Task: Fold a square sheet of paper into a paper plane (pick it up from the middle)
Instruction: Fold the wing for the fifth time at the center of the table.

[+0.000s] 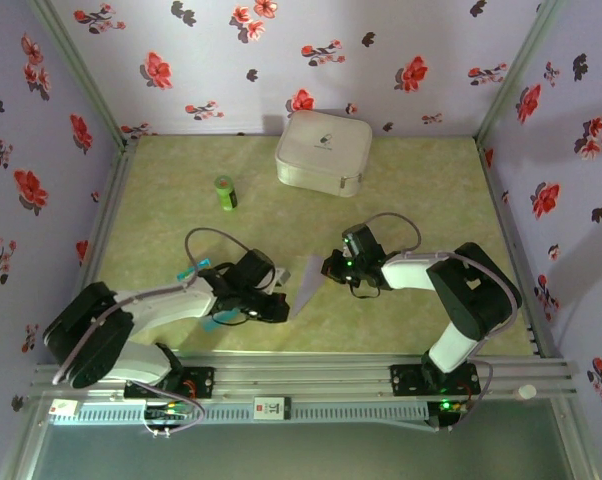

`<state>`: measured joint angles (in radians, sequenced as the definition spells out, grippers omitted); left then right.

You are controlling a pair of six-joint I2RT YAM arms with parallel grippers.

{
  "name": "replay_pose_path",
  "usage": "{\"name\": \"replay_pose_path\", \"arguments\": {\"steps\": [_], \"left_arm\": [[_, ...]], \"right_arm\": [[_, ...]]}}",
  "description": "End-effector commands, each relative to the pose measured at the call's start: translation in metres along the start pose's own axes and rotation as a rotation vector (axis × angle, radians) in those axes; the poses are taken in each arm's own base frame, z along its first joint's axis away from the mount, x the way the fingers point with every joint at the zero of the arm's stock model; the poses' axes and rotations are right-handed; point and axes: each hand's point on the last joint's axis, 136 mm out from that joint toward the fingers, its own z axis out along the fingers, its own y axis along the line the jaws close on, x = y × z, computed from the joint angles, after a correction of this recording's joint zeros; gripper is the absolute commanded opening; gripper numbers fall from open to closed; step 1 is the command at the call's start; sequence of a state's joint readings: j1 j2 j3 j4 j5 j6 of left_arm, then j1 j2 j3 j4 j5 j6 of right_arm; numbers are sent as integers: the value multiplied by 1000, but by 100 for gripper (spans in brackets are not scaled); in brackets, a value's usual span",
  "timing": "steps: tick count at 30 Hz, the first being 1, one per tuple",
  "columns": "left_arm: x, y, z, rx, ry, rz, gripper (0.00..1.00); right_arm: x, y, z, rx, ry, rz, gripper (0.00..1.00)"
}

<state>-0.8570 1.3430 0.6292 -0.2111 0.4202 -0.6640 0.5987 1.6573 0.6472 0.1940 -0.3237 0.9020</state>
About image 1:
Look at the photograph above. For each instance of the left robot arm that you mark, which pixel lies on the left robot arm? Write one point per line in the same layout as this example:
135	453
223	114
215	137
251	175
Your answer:
86	335

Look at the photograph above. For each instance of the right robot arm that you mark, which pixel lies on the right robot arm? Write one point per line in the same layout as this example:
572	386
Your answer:
476	295

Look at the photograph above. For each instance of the blue wet wipes pack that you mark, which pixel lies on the blue wet wipes pack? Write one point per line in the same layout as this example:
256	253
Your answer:
193	269

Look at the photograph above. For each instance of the white label card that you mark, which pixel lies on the white label card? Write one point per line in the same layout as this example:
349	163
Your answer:
272	407

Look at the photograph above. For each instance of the green bottle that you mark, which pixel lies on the green bottle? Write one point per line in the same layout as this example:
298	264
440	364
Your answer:
226	192

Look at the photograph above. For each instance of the white zip case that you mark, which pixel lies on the white zip case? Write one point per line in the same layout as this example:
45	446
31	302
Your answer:
321	150

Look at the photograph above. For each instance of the white round cap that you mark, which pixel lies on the white round cap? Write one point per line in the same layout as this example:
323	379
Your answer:
526	392

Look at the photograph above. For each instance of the small white red tag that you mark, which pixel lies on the small white red tag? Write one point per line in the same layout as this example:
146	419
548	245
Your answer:
63	408

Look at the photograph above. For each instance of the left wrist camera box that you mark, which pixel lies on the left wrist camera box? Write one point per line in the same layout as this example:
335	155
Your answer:
281	279

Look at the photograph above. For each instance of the long aluminium frame rail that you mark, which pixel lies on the long aluminium frame rail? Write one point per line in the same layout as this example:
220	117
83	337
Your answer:
306	372

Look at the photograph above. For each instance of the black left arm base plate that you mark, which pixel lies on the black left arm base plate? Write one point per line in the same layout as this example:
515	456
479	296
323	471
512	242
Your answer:
201	382

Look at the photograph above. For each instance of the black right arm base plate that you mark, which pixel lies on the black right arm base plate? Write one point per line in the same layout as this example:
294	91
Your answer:
406	380

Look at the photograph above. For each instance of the aluminium table edge rail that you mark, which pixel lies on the aluminium table edge rail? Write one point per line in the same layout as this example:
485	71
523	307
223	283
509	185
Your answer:
113	200
499	200

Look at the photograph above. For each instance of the aluminium corner post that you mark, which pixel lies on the aluminium corner post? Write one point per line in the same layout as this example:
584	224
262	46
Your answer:
515	75
83	75

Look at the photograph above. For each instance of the aluminium frame leg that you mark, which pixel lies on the aluminium frame leg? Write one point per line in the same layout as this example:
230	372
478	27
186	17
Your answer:
23	440
573	440

